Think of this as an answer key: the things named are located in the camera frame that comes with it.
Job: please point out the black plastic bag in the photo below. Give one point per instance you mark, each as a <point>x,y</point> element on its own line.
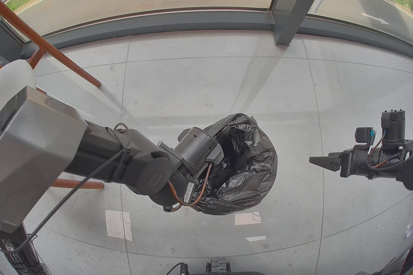
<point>255,164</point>

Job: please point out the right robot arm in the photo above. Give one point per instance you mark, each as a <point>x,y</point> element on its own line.
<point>393,126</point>

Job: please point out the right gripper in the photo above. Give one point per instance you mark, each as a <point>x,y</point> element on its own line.
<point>358,164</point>

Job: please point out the white chair wooden legs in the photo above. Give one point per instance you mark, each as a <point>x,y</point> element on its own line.
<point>14,80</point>

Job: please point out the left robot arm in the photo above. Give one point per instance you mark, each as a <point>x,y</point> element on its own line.
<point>48,144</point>

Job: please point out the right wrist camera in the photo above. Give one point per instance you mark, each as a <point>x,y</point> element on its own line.
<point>364,134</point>

